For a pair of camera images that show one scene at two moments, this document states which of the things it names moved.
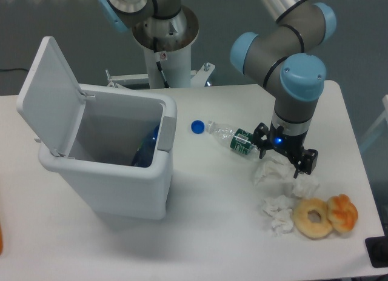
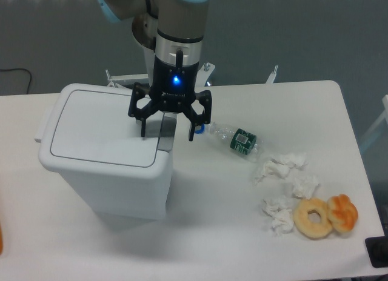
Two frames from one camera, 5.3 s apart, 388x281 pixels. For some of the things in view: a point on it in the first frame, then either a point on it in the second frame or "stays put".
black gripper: [291, 145] -> [173, 87]
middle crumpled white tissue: [305, 186] stays put
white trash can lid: [50, 99] -> [88, 131]
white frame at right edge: [385, 101] stays put
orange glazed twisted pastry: [342, 212] stays put
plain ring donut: [313, 231] stays put
